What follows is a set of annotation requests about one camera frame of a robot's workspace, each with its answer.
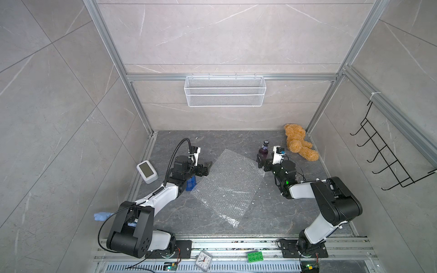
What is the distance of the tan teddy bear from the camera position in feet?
3.18

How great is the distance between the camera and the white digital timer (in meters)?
0.93

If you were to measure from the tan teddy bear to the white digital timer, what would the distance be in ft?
2.67
